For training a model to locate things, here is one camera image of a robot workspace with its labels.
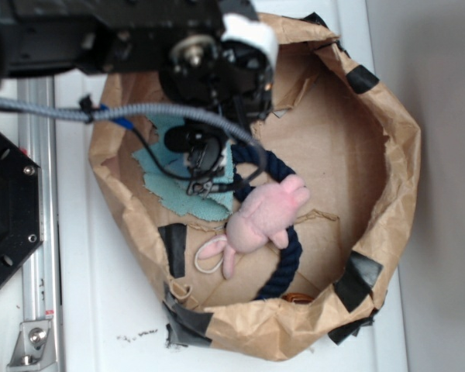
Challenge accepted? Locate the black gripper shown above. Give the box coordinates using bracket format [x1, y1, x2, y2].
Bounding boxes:
[159, 13, 278, 197]

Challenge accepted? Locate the teal terry cloth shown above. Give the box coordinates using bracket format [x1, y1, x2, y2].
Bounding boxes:
[133, 115, 234, 222]

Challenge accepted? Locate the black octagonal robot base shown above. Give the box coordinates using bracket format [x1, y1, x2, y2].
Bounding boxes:
[0, 132, 42, 289]

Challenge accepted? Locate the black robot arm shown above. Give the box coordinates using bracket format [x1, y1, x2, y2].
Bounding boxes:
[0, 1, 278, 195]

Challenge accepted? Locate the pink plush bunny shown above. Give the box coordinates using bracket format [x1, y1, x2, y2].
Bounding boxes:
[195, 174, 310, 280]

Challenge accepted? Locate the crumpled brown paper bag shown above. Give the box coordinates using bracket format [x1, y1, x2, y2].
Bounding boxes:
[89, 14, 421, 361]

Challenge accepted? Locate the brown croissant toy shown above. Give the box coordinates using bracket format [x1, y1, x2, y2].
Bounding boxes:
[282, 293, 314, 305]

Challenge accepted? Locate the navy blue rope ring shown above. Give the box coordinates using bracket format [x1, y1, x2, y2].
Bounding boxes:
[230, 143, 303, 301]

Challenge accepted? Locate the grey braided cable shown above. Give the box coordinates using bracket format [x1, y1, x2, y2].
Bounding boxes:
[0, 94, 270, 183]

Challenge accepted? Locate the aluminium extrusion rail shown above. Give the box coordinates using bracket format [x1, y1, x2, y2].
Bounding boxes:
[5, 77, 65, 372]

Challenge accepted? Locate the metal corner bracket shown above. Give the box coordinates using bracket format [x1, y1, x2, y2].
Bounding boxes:
[6, 319, 57, 371]

